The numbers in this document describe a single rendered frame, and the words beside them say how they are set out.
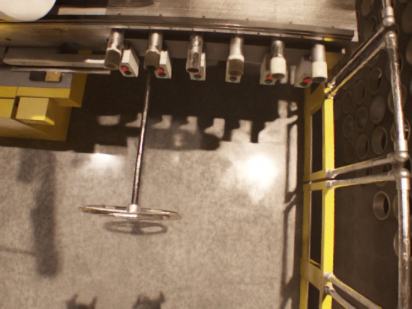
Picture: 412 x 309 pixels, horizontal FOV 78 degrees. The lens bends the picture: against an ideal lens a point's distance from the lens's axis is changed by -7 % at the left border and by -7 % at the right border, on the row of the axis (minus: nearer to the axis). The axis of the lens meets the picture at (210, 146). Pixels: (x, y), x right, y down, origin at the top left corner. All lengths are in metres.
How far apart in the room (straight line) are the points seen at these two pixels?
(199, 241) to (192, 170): 0.48
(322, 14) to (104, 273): 1.95
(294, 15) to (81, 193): 1.72
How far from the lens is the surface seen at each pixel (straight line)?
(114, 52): 1.22
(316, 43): 1.25
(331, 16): 1.29
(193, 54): 1.14
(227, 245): 1.90
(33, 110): 1.66
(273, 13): 1.22
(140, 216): 0.86
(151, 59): 1.15
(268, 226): 1.92
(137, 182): 1.04
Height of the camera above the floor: 1.87
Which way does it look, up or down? 79 degrees down
